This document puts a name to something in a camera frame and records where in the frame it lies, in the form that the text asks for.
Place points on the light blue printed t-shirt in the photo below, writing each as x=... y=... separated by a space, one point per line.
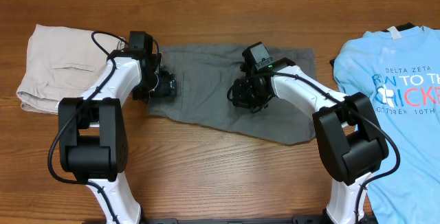
x=399 y=72

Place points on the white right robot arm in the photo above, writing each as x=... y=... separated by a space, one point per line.
x=351 y=143

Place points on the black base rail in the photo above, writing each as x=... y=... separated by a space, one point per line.
x=311 y=219

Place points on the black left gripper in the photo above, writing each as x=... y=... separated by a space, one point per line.
x=168 y=86

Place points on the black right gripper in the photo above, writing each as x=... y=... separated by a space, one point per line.
x=240 y=101

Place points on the folded beige shorts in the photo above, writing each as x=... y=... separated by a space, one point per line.
x=62 y=62

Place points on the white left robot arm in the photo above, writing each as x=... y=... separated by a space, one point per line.
x=92 y=138

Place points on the grey shorts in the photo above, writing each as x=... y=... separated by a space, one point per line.
x=204 y=74

